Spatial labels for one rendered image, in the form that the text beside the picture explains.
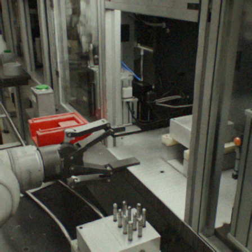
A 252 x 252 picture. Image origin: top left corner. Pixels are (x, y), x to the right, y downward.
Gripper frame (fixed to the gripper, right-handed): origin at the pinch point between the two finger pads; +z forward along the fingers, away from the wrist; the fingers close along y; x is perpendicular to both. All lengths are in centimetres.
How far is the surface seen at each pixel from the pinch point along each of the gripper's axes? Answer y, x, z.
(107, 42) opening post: 20.7, 18.7, 3.4
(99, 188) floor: -101, 133, 46
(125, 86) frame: 5.9, 27.1, 12.8
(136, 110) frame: -3.8, 30.3, 18.8
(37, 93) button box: 2.1, 43.1, -10.3
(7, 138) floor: -102, 254, 2
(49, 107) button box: -3.1, 43.1, -6.9
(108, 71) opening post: 13.2, 18.7, 3.7
